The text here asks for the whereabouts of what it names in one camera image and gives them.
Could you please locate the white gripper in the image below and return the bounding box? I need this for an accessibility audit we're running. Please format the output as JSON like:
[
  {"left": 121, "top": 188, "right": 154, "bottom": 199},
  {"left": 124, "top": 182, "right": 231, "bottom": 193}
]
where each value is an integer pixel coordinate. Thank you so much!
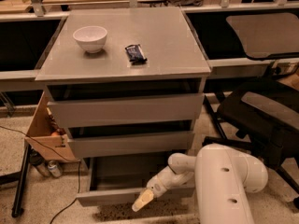
[{"left": 132, "top": 166, "right": 193, "bottom": 212}]

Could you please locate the grey bottom drawer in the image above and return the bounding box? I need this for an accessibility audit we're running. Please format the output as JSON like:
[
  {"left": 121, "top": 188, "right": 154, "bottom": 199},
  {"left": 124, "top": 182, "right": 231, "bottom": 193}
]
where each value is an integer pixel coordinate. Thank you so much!
[{"left": 76, "top": 152, "right": 196, "bottom": 207}]

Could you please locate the grey drawer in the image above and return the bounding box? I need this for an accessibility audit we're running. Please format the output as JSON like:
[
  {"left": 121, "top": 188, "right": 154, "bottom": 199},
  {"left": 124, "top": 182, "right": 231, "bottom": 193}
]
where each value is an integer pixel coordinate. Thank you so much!
[
  {"left": 76, "top": 152, "right": 196, "bottom": 207},
  {"left": 48, "top": 92, "right": 204, "bottom": 128},
  {"left": 68, "top": 120, "right": 194, "bottom": 158}
]

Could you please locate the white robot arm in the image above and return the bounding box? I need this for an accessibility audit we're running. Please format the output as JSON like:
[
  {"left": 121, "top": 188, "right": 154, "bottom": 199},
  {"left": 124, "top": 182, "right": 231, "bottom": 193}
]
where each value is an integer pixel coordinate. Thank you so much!
[{"left": 132, "top": 144, "right": 268, "bottom": 224}]

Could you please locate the grey middle drawer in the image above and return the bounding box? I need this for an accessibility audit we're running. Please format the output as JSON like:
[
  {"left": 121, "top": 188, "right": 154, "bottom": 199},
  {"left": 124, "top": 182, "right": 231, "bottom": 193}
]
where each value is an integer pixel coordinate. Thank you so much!
[{"left": 68, "top": 120, "right": 194, "bottom": 158}]

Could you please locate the grey top drawer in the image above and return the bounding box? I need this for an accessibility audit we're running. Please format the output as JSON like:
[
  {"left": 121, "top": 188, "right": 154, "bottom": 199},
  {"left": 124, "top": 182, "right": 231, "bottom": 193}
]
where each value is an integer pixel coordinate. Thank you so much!
[{"left": 48, "top": 92, "right": 204, "bottom": 128}]

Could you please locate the grey drawer cabinet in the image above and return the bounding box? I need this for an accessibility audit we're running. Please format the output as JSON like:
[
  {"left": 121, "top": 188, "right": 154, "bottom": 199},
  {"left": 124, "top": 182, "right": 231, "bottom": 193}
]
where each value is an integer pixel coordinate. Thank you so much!
[{"left": 35, "top": 7, "right": 212, "bottom": 161}]

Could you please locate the silver can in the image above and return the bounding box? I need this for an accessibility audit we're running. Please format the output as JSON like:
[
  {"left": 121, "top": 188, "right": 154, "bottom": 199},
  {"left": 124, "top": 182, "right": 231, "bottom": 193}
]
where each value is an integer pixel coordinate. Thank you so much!
[{"left": 48, "top": 161, "right": 63, "bottom": 178}]

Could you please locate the dark bottle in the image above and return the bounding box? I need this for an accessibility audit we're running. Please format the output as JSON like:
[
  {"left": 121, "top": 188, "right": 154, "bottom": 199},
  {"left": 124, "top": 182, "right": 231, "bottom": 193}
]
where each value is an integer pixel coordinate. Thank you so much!
[{"left": 29, "top": 150, "right": 50, "bottom": 177}]

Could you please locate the cardboard box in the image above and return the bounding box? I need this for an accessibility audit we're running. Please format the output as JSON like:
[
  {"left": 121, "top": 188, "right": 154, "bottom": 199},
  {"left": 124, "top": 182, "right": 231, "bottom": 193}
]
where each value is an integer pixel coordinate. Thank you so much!
[{"left": 25, "top": 94, "right": 78, "bottom": 162}]

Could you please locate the black stand leg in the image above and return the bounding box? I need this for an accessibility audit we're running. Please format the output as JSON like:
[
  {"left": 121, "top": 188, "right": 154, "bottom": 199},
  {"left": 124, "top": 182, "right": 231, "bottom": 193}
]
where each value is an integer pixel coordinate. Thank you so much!
[{"left": 0, "top": 143, "right": 31, "bottom": 218}]

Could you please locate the dark blue snack bar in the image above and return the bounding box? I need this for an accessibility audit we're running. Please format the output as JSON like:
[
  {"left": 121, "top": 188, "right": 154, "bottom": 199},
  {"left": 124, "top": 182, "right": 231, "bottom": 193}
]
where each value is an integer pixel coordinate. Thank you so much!
[{"left": 125, "top": 44, "right": 147, "bottom": 63}]

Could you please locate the black office chair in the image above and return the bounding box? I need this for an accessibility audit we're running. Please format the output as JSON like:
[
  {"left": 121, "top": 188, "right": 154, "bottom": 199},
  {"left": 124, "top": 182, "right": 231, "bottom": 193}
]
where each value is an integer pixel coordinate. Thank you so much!
[{"left": 201, "top": 12, "right": 299, "bottom": 210}]

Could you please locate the white ceramic bowl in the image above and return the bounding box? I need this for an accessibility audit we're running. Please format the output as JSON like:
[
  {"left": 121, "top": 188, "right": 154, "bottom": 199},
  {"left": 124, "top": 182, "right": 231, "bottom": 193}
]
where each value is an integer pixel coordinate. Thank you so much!
[{"left": 73, "top": 26, "right": 107, "bottom": 53}]

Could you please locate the black floor cable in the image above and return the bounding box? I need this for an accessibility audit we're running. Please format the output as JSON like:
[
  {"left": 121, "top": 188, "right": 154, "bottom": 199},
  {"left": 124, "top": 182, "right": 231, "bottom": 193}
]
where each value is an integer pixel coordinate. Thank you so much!
[{"left": 0, "top": 125, "right": 82, "bottom": 224}]

